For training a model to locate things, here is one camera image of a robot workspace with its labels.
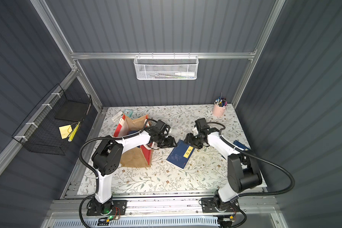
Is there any blue book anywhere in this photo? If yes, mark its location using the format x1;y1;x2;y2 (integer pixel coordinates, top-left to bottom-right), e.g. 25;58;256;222
233;140;250;151
166;140;195;169
128;131;139;135

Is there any jute canvas bag red trim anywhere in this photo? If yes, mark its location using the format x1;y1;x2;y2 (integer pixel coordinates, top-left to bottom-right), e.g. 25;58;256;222
114;115;153;168

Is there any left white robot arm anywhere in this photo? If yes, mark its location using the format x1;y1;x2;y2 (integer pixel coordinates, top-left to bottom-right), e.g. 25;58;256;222
78;119;177;228

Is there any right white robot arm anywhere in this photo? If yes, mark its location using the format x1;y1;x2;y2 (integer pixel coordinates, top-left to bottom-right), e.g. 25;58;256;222
185;118;295;211

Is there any pink pen cup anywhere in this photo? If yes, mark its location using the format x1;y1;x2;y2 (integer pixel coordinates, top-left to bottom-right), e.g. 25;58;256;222
212;93;227;117

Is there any mint green small box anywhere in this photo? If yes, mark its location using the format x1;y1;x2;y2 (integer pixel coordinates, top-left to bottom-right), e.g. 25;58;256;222
123;109;133;118

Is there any white eraser block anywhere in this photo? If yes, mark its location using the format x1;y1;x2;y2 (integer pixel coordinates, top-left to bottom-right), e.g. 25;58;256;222
111;111;124;123

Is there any white marker in basket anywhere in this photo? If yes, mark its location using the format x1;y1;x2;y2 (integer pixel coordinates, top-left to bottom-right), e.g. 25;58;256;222
174;72;195;78

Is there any yellow pen in basket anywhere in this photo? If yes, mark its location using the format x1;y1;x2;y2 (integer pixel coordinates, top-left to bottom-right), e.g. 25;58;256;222
68;122;81;142

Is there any black tray in side basket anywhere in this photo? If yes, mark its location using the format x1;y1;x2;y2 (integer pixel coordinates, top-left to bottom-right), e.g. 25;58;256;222
54;101;91;122

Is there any yellow sticky note pad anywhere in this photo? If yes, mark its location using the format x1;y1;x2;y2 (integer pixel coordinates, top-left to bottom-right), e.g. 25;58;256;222
59;125;72;139

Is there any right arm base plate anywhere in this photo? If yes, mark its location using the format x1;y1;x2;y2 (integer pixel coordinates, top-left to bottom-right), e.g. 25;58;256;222
199;197;237;213

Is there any white wire wall basket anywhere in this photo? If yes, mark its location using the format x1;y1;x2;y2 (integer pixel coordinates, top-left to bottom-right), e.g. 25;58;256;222
134;56;199;80

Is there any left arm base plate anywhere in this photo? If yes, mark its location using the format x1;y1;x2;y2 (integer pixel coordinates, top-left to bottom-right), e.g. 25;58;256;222
86;199;128;216

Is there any black wire side basket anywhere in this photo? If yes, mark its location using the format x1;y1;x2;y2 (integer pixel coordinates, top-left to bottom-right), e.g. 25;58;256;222
12;86;92;155

